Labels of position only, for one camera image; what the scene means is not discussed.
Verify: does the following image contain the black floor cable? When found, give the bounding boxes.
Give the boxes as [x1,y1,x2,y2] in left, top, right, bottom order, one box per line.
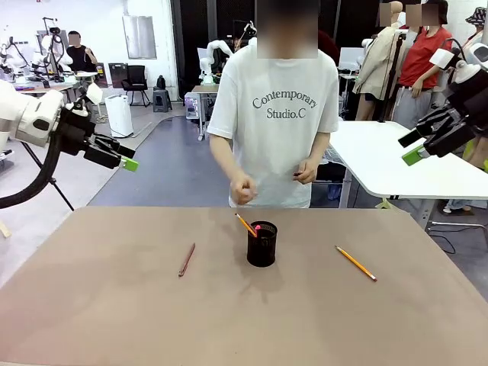
[425,227,458,255]

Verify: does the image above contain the mannequin in beige jacket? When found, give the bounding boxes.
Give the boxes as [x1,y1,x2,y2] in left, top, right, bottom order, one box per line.
[352,1,406,122]

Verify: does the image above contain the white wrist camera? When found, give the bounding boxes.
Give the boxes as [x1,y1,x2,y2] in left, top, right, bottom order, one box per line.
[72,82,104,117]
[429,48,483,83]

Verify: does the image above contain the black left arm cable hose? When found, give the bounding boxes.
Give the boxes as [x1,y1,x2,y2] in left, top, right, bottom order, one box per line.
[0,127,64,210]

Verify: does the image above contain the black step stool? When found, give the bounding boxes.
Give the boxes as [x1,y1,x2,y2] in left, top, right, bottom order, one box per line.
[152,88,174,114]

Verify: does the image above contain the black office chair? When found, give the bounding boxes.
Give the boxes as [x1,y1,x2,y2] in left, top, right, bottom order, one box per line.
[120,65,152,108]

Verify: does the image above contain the mannequin with bucket hat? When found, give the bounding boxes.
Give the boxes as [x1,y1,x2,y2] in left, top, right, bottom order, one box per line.
[444,6,488,169]

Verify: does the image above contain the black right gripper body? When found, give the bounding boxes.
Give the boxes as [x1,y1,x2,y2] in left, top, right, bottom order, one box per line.
[448,75,488,133]

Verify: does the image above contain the person in white t-shirt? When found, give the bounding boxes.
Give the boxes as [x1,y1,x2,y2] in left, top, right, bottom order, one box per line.
[207,0,341,209]

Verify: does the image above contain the wooden lab table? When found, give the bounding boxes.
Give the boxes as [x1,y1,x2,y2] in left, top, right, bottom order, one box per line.
[14,81,83,104]

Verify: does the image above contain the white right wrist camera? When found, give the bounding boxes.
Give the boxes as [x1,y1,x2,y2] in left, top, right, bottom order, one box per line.
[429,48,483,83]

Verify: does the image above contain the grey wall panel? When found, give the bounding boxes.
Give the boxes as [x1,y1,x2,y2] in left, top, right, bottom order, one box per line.
[121,14,158,60]

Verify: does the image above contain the black mesh pen holder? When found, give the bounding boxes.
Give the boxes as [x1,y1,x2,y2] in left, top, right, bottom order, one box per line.
[246,220,278,268]

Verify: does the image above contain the person's right forearm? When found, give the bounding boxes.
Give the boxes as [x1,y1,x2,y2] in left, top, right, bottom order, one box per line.
[209,134,247,185]

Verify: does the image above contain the man in black t-shirt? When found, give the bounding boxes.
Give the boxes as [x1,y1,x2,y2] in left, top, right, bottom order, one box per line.
[66,30,100,74]

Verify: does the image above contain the black camera tripod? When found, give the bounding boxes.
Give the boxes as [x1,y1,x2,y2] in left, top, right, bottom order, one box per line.
[21,140,75,212]

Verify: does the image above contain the person's left hand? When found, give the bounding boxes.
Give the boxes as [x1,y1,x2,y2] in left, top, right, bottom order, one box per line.
[294,159,320,186]

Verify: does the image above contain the woman in red shirt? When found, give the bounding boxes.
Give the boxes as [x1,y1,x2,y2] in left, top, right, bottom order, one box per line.
[391,0,454,133]

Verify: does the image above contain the yellow pencil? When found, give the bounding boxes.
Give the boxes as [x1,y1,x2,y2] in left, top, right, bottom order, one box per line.
[233,213,258,238]
[334,245,378,283]

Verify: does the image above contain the wooden background work table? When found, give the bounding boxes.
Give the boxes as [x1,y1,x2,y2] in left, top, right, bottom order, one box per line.
[190,84,221,143]

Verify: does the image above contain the computer tower with lights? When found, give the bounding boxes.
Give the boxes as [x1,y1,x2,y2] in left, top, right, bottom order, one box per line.
[184,92,201,121]

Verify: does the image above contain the white air purifier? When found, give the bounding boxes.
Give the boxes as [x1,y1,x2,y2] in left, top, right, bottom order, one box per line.
[104,94,135,139]

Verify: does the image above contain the black tripod pole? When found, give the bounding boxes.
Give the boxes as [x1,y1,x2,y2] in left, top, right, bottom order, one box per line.
[379,32,406,124]

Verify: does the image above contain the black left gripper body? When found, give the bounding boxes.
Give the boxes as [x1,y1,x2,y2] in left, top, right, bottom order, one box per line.
[56,108,97,156]

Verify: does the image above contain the person's right hand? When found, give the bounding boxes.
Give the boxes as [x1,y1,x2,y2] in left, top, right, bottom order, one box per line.
[229,175,259,204]

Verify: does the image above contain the white side table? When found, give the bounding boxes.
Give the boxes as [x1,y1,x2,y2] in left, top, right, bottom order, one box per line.
[326,120,488,232]

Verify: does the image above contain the person's left forearm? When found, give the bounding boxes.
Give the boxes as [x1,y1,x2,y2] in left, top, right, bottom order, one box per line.
[307,130,332,167]

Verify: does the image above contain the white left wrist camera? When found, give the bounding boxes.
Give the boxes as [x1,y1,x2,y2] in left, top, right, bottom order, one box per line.
[72,82,104,117]

